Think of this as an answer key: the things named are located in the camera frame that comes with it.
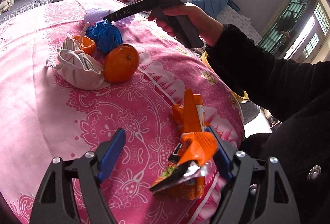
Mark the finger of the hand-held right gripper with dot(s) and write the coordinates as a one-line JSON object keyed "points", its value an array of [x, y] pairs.
{"points": [[123, 13]]}

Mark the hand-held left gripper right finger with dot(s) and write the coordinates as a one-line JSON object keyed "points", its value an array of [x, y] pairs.
{"points": [[223, 157]]}

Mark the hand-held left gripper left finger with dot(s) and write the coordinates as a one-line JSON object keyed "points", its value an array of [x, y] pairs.
{"points": [[110, 154]]}

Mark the orange snack wrapper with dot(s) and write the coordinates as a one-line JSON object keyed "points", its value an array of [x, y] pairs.
{"points": [[198, 144]]}

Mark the blue plastic bag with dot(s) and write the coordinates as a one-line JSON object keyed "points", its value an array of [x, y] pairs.
{"points": [[105, 35]]}

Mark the yellow round bin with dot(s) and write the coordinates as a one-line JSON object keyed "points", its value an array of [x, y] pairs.
{"points": [[242, 97]]}

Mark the person's right forearm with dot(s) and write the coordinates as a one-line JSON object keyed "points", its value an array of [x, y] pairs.
{"points": [[257, 72]]}

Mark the person's right hand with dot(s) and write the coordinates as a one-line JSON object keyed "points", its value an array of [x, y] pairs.
{"points": [[203, 23]]}

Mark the white plastic spoon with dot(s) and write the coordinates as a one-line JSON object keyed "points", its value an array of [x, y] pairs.
{"points": [[83, 32]]}

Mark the orange fruit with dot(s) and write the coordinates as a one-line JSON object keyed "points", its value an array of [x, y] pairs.
{"points": [[121, 64]]}

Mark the beige cloth pouch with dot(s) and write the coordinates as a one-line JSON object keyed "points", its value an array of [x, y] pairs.
{"points": [[77, 69]]}

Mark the beige crumpled clothing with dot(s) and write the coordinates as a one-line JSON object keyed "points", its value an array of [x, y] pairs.
{"points": [[5, 4]]}

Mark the door with green glass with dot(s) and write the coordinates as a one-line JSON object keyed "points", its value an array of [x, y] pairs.
{"points": [[291, 20]]}

